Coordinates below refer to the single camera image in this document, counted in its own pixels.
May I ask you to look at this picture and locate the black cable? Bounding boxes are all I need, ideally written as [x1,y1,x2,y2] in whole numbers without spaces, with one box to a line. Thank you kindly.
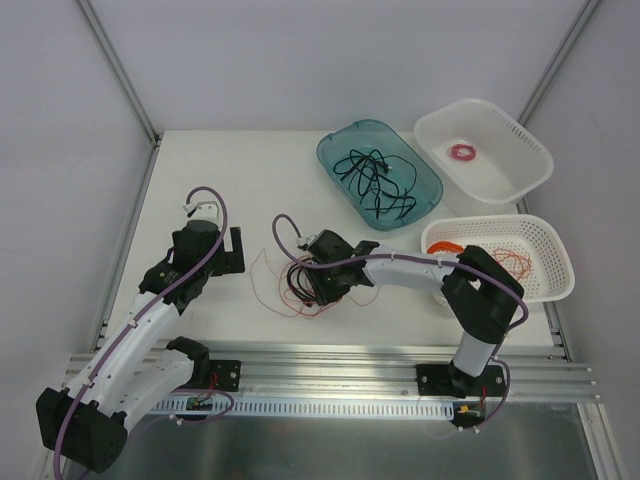
[285,255,331,307]

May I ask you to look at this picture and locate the thin pink red wire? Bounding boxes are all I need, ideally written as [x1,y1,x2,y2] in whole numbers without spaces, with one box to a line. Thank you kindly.
[248,247,381,320]

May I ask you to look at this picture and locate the thin orange wire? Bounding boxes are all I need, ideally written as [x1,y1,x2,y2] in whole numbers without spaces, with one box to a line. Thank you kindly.
[492,247,534,284]

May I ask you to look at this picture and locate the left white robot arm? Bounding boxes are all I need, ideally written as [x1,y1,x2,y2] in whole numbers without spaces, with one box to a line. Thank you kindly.
[36,220,245,478]

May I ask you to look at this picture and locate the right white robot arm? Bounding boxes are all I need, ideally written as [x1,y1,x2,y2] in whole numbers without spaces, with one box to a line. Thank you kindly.
[299,230,529,398]

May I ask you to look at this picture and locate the teal transparent plastic tray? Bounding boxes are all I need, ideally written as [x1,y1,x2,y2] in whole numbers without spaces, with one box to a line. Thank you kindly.
[316,119,444,231]

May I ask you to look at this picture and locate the white perforated plastic basket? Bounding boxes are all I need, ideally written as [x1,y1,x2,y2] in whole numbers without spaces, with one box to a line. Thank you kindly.
[421,214,575,304]

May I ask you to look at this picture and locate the white solid plastic basket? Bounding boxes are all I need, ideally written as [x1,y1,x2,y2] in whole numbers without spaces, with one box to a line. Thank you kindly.
[414,98,554,215]

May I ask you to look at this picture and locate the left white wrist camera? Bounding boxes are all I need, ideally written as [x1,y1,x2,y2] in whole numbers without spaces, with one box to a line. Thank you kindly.
[183,200,221,225]

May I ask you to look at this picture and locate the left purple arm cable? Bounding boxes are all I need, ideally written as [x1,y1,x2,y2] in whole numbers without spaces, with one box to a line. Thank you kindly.
[52,186,235,480]

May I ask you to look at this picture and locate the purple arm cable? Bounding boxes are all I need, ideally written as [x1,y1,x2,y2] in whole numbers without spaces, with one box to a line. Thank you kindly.
[52,186,235,480]
[272,213,530,435]

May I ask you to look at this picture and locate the black cables in tray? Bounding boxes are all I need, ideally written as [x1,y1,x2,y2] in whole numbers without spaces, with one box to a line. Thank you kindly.
[333,148,419,221]

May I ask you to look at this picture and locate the orange wire coil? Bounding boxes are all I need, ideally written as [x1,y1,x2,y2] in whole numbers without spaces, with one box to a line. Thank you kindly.
[427,240,466,256]

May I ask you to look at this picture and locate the white slotted cable duct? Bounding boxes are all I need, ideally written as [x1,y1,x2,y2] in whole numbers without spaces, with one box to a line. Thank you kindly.
[151,395,454,421]

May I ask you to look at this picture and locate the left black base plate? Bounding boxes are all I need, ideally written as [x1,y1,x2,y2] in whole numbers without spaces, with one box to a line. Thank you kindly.
[184,359,242,392]

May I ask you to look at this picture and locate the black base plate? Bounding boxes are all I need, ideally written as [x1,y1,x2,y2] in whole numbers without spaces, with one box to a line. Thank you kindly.
[415,362,507,399]
[184,359,242,392]

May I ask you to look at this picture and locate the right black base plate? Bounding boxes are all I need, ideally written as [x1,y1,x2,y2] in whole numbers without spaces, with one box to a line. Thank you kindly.
[415,362,507,399]

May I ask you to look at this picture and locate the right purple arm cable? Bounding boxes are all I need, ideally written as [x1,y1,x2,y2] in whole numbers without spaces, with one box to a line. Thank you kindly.
[272,213,530,435]

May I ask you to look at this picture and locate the aluminium mounting rail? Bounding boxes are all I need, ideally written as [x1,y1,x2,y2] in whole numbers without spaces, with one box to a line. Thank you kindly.
[207,341,603,403]

